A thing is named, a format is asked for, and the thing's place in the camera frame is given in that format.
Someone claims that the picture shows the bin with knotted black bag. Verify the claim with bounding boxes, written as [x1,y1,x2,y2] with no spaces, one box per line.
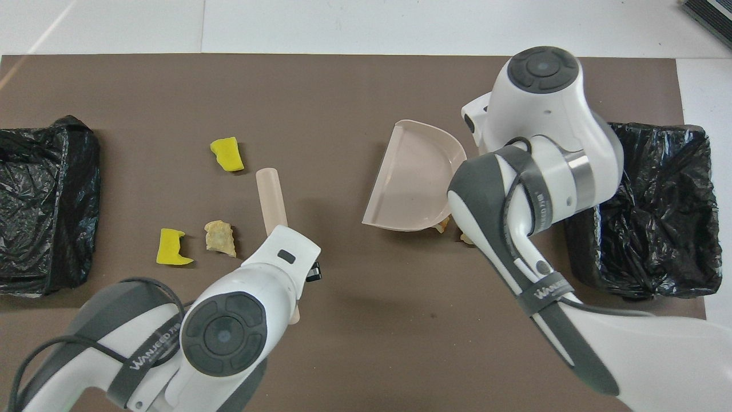
[563,122,723,300]

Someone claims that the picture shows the bin with smooth black bag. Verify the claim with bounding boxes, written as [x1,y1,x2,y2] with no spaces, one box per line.
[0,115,102,296]

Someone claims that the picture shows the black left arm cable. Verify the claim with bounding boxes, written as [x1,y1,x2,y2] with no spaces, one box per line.
[6,278,189,412]

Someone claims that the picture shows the black ridged panel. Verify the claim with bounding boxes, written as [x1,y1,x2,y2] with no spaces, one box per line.
[679,0,732,49]

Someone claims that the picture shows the yellow green sponge piece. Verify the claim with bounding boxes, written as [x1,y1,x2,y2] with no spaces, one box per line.
[156,228,194,266]
[210,137,245,173]

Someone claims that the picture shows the beige hand brush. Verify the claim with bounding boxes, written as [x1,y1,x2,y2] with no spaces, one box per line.
[256,167,301,325]

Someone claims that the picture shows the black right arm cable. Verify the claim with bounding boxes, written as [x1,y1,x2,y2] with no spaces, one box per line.
[502,136,655,319]

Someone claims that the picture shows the brown table mat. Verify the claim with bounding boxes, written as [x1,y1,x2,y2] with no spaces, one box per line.
[0,54,707,412]

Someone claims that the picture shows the beige orange bread slice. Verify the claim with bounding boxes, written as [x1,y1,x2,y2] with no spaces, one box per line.
[204,220,237,258]

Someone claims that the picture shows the beige plastic dustpan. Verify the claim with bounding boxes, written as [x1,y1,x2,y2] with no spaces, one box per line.
[362,120,468,232]

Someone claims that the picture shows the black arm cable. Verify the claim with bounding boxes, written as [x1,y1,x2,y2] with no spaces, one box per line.
[6,278,189,412]
[502,136,655,319]

